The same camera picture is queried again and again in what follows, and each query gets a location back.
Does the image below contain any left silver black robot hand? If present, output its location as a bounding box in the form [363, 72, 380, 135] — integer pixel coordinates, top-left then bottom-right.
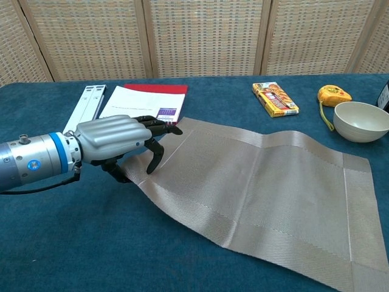
[65, 114, 184, 184]

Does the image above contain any yellow tape measure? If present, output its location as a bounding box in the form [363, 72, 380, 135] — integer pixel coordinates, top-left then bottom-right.
[317, 85, 353, 132]

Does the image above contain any woven bamboo folding screen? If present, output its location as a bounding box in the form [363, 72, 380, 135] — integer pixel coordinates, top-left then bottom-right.
[0, 0, 389, 88]

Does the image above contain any yellow snack box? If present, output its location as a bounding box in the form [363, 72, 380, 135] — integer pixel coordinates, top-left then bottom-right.
[252, 81, 300, 118]

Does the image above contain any gray woven placemat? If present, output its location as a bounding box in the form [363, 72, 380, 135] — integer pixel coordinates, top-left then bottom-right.
[121, 116, 389, 292]

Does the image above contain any white bowl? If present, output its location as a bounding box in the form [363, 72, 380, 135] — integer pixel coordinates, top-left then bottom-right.
[332, 101, 389, 143]

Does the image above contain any blue felt table cover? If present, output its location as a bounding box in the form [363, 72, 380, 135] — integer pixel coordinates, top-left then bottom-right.
[0, 72, 389, 292]

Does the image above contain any white folding stand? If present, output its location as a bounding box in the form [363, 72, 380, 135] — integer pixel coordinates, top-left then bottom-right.
[62, 84, 108, 134]

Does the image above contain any white red spiral notebook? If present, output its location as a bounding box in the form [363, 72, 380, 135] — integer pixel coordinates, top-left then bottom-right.
[98, 84, 189, 126]

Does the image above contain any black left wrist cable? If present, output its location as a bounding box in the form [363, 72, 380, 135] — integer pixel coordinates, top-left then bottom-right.
[0, 164, 82, 195]

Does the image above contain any black cardboard box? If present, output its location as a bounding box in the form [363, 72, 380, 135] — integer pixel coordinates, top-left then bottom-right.
[376, 80, 389, 113]

